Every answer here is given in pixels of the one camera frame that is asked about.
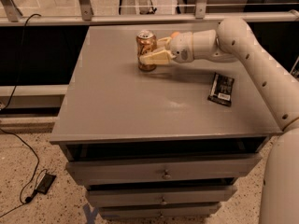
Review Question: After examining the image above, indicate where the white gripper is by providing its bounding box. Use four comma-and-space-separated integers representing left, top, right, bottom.
139, 32, 194, 65

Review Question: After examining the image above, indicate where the orange soda can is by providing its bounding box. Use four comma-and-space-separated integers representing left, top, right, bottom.
136, 30, 157, 72

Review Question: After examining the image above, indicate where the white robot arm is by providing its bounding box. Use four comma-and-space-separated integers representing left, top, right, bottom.
138, 17, 299, 224

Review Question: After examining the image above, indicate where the orange fruit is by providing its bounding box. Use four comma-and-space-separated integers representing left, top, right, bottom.
170, 32, 180, 38

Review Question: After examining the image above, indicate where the black snack packet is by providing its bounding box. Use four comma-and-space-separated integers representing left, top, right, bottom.
207, 73, 235, 106

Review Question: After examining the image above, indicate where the grey drawer cabinet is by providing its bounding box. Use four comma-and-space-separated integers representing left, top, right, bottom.
49, 22, 287, 221

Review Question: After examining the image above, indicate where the top grey drawer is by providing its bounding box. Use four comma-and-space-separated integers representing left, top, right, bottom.
66, 153, 262, 186

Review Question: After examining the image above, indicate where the grey drawer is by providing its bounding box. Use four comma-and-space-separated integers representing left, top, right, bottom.
86, 185, 237, 207
66, 153, 262, 186
99, 203, 221, 219

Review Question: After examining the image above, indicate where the middle grey drawer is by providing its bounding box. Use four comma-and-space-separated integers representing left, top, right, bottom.
86, 185, 237, 207

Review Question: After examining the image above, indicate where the bottom grey drawer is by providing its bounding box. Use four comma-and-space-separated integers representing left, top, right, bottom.
99, 203, 221, 219

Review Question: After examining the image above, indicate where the black power adapter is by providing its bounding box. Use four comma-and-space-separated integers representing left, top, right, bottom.
36, 174, 56, 194

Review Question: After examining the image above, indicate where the metal railing frame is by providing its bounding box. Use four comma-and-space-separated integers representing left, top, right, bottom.
0, 0, 299, 26

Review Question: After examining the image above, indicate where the black cable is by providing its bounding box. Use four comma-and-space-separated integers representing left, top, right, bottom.
0, 13, 49, 218

